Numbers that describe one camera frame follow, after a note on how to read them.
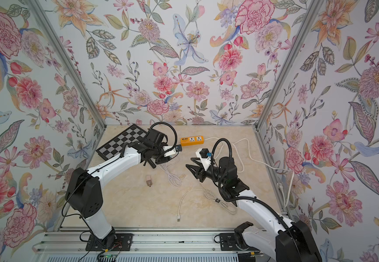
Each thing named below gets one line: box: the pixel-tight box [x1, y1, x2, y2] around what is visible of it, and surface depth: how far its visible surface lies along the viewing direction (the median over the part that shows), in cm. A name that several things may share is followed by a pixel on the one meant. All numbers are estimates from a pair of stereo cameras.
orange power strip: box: [180, 135, 205, 147], surface depth 112 cm
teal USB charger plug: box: [175, 144, 183, 153], surface depth 78 cm
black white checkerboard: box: [95, 123, 148, 162], surface depth 109 cm
